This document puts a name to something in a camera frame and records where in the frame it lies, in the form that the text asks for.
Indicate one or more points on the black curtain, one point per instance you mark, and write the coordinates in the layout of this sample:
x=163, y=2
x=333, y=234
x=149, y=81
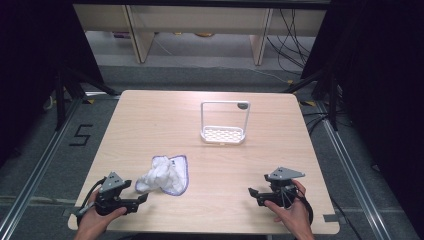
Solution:
x=33, y=66
x=383, y=83

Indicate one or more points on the white cloth with purple edge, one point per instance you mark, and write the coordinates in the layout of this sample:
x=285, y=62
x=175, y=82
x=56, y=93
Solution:
x=165, y=176

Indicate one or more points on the aluminium floor rail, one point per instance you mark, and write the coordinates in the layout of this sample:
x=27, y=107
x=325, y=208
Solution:
x=353, y=173
x=36, y=166

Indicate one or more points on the dark tape strip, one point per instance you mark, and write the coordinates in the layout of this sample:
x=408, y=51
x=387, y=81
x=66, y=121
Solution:
x=330, y=218
x=70, y=212

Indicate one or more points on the person's right hand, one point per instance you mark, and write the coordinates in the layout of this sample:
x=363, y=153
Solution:
x=293, y=213

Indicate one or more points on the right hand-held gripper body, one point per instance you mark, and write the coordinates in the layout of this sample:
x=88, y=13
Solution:
x=281, y=188

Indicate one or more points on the light wooden shelf unit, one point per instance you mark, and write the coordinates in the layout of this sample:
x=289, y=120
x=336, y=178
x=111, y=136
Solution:
x=200, y=18

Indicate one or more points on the person's left hand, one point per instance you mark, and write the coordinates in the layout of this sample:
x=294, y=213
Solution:
x=95, y=221

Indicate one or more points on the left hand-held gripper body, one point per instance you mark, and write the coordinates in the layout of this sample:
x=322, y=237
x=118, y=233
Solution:
x=113, y=186

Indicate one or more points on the black metal stand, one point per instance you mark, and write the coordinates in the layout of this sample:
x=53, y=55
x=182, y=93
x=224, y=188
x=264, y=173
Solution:
x=61, y=96
x=331, y=96

